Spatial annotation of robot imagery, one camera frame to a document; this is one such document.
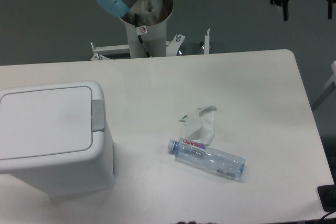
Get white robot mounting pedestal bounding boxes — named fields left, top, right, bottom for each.
left=120, top=0, right=173, bottom=58

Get white metal table frame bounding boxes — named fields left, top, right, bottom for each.
left=90, top=28, right=212, bottom=61

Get white furniture leg right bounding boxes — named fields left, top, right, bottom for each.
left=311, top=60, right=336, bottom=111

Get crumpled white paper wrapper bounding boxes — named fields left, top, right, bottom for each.
left=179, top=105, right=217, bottom=145

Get white plastic trash can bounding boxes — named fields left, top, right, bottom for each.
left=1, top=81, right=116, bottom=196

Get black device at table edge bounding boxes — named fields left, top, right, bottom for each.
left=317, top=185, right=335, bottom=212

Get grey lid push button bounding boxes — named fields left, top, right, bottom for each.
left=91, top=100, right=106, bottom=132

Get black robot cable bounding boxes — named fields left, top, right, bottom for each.
left=134, top=13, right=152, bottom=58

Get white trash can lid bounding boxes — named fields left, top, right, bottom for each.
left=1, top=87, right=92, bottom=159

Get clear plastic water bottle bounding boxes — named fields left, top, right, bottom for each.
left=167, top=138, right=246, bottom=179

